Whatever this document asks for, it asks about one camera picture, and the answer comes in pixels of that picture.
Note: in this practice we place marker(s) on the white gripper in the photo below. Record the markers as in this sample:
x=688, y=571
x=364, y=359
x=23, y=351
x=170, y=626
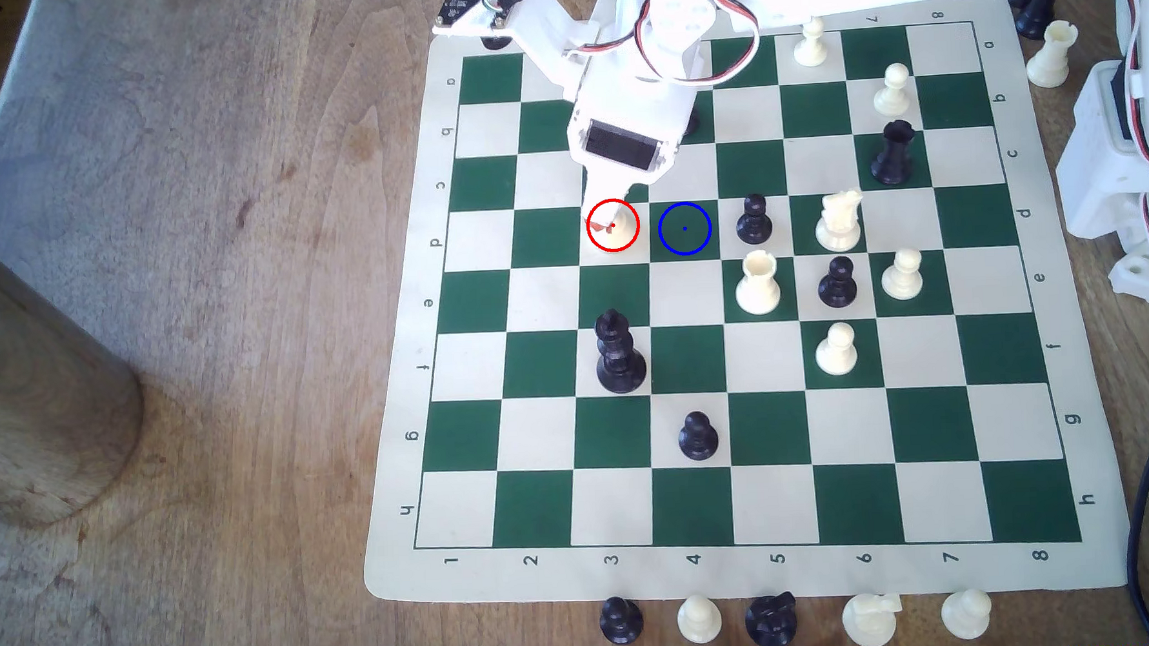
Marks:
x=618, y=145

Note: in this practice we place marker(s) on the white bishop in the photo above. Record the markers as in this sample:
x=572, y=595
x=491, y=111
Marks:
x=622, y=236

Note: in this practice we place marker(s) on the green white chess mat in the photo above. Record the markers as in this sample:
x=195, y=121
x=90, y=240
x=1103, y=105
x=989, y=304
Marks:
x=533, y=267

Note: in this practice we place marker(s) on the black knight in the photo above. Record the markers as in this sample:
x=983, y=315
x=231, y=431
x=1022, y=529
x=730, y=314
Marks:
x=693, y=122
x=771, y=624

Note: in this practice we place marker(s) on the black king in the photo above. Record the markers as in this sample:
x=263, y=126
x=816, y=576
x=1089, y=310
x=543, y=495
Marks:
x=621, y=365

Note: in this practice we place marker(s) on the white rook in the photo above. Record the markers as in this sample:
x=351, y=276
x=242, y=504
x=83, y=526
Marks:
x=1049, y=60
x=757, y=291

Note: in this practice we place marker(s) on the white knight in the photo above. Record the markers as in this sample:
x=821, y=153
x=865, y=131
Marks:
x=870, y=623
x=839, y=226

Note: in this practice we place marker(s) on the white pawn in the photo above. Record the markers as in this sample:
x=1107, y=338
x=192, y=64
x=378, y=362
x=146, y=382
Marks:
x=811, y=51
x=892, y=96
x=903, y=280
x=966, y=617
x=699, y=623
x=836, y=353

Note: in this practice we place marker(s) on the black rook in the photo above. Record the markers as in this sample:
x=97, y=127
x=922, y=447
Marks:
x=893, y=159

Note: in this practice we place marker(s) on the black bishop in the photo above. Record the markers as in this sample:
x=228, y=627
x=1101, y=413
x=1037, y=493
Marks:
x=1041, y=14

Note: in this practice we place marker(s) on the wooden cylinder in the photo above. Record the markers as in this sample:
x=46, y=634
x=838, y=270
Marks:
x=36, y=405

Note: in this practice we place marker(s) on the camera module with white bracket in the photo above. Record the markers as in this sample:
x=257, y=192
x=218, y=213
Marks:
x=543, y=39

